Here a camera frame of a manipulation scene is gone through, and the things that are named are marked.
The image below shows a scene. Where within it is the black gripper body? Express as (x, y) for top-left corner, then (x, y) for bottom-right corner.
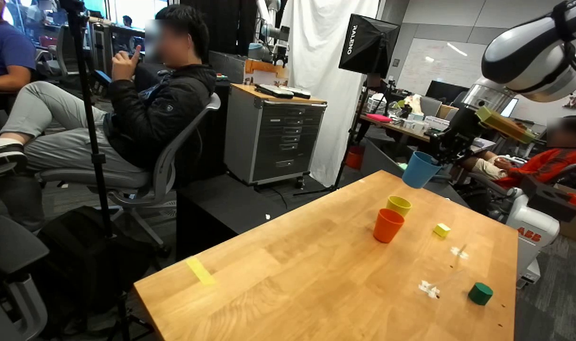
(431, 108), (486, 163)

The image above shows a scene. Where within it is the blue plastic cup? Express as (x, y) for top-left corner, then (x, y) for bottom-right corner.
(402, 150), (442, 190)

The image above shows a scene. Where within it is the yellow plastic cup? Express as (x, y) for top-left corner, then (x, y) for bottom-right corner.
(387, 195), (414, 218)

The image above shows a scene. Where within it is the white ABB robot base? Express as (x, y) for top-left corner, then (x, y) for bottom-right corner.
(505, 186), (563, 286)

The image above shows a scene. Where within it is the orange plastic cup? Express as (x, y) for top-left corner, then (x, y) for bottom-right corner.
(372, 207), (408, 246)

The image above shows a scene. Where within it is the cluttered wooden desk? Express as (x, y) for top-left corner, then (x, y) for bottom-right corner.
(362, 112), (472, 173)

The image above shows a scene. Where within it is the dark laptop screen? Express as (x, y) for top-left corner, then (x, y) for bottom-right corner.
(425, 80), (474, 108)

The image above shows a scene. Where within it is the yellow cube block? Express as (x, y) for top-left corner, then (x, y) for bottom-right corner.
(433, 222), (453, 241)

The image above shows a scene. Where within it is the red floor container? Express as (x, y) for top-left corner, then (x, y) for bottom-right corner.
(347, 144), (366, 171)

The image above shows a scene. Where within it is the black light stand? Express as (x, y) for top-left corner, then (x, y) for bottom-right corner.
(332, 74), (374, 191)

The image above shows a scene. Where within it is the person in red shirt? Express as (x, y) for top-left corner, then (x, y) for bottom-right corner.
(470, 114), (576, 191)

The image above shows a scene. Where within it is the clear plastic stick piece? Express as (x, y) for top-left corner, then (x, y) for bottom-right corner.
(450, 243), (470, 271)

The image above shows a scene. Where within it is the black softbox light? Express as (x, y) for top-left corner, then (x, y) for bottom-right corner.
(338, 13), (402, 82)

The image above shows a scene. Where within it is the white plastic jack piece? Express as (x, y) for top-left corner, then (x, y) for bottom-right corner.
(417, 279), (444, 301)

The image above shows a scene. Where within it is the green cylinder block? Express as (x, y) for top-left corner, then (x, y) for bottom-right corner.
(469, 280), (495, 307)

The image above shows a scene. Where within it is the white hanging curtain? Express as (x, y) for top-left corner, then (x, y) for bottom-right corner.
(281, 0), (385, 188)

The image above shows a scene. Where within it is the black flat keyboard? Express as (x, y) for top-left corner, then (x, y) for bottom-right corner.
(289, 85), (315, 101)
(254, 82), (296, 101)

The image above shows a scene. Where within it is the grey drawer cabinet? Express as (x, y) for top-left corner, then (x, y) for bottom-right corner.
(222, 82), (330, 188)

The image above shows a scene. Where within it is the orange cardboard box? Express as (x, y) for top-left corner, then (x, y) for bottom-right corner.
(241, 57), (289, 89)

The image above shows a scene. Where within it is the yellow tape strip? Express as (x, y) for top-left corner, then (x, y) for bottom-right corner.
(186, 256), (218, 290)

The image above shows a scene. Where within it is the grey mesh office chair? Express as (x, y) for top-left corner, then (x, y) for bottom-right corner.
(38, 91), (224, 252)
(0, 214), (52, 341)

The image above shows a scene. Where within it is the person in black jacket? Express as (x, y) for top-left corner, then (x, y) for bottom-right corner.
(0, 4), (220, 191)

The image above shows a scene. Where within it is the black tripod stand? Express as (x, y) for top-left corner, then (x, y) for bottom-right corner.
(54, 0), (133, 341)

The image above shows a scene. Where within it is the black floor bag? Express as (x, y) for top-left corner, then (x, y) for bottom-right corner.
(35, 207), (171, 330)

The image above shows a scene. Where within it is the person in yellow dark sweater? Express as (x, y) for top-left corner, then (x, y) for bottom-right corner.
(0, 171), (48, 233)

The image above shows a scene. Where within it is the person in blue shirt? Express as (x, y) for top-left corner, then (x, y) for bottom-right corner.
(0, 0), (38, 97)

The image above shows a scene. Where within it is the tan wrist camera mount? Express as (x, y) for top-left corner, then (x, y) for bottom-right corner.
(476, 104), (535, 146)

